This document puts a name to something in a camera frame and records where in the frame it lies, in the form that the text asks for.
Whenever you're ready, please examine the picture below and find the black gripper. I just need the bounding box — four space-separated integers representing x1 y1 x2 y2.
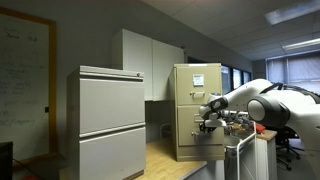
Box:
198 119 218 135

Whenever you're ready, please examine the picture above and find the beige drawer without paper label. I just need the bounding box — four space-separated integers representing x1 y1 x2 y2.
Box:
176 104 225 147

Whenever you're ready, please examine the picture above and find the beige metal filing cabinet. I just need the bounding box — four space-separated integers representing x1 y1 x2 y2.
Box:
168 62 226 163

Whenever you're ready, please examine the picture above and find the beige drawer with paper label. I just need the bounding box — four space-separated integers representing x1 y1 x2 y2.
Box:
175 65 223 106

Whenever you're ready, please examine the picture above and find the gray cabinet drawer front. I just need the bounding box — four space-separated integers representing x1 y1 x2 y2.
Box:
78 76 146 135
78 126 147 180

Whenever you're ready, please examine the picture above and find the gray metal filing cabinet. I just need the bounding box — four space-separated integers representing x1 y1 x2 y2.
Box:
66 65 147 180

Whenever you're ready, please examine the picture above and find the empty metal label holder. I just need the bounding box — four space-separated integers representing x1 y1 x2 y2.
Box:
193 114 205 124

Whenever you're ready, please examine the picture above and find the white paper label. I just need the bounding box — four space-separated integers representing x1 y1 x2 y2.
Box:
192 73 205 87

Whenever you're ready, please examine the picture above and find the red and white box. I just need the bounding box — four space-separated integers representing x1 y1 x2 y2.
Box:
254 122 267 134

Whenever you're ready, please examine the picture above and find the dark window row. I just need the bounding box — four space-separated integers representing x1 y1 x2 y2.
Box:
220 64 253 96

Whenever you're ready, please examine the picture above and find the wood topped side counter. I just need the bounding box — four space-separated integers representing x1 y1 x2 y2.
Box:
254 129 278 180

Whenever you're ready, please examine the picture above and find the black office chair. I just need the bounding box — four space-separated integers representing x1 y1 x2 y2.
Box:
275 125 305 172

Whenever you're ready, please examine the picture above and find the window with blinds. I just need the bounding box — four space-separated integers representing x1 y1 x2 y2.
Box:
266 50 320 95

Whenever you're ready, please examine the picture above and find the narrow ceiling light strip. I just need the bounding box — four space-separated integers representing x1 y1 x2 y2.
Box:
282 36 320 52

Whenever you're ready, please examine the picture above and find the large ceiling light panel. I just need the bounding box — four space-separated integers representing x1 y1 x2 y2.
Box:
264 0 320 27

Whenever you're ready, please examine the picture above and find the wood framed whiteboard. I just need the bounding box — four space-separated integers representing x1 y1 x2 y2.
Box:
0 6 58 165

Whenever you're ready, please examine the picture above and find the metal handle under paper label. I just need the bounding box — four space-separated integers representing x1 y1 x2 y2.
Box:
189 90 207 99

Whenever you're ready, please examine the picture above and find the white tube frame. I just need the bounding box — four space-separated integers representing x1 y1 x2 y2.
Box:
234 121 259 180

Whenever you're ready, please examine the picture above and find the white wall cabinet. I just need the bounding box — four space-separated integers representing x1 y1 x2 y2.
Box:
111 28 185 102

